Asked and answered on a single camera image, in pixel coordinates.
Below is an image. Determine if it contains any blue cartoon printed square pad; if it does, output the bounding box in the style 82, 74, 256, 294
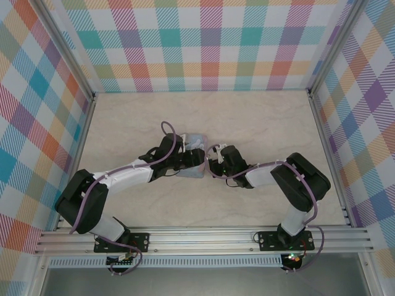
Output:
175, 132, 209, 180

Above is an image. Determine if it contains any grey metal shelf panel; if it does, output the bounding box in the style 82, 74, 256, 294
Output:
39, 266, 371, 296

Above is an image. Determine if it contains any circuit board with orange connector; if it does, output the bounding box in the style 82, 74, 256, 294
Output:
283, 252, 305, 266

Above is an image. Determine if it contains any small green circuit board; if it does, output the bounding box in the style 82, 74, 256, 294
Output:
106, 255, 136, 266

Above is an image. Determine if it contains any long aluminium mounting rail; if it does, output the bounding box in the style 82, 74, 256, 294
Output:
33, 226, 376, 255

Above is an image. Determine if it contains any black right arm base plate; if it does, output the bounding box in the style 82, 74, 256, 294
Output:
257, 229, 315, 252

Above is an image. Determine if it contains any aluminium table side rail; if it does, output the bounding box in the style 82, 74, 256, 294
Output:
54, 92, 98, 231
307, 91, 353, 228

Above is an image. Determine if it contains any white slotted cable duct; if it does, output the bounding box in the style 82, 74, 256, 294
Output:
49, 254, 283, 268

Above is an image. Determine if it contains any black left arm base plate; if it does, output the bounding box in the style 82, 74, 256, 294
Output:
94, 231, 151, 253

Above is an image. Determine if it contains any aluminium frame post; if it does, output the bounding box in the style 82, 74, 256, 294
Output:
32, 0, 96, 101
307, 0, 371, 96

